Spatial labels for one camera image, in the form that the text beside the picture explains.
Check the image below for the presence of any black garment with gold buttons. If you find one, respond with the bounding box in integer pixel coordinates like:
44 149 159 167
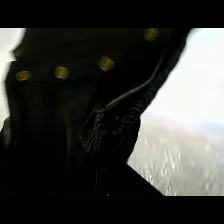
0 28 193 197

